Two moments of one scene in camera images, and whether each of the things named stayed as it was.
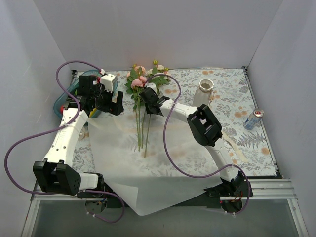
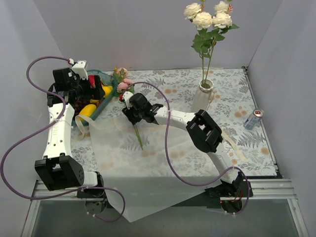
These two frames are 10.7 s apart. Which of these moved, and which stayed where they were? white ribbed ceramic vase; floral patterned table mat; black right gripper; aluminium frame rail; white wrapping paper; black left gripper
Moved: black right gripper; black left gripper
Stayed: white ribbed ceramic vase; white wrapping paper; floral patterned table mat; aluminium frame rail
